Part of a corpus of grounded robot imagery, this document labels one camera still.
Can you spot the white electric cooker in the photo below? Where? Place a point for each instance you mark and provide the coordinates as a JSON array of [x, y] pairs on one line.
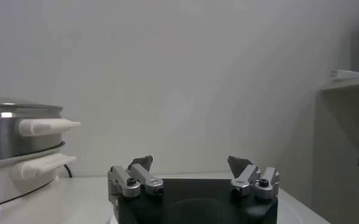
[[14, 207]]

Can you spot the white side table with box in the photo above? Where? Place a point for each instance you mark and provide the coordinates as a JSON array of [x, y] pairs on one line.
[[337, 137]]

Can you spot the white flat box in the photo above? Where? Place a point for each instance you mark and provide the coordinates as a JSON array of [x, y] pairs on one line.
[[345, 74]]

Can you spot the stainless steel steamer basket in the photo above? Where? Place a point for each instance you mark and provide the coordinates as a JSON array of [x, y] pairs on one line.
[[2, 137]]

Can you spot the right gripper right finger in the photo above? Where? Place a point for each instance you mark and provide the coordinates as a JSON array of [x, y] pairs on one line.
[[247, 176]]

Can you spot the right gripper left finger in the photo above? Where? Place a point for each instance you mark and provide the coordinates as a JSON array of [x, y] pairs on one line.
[[142, 176]]

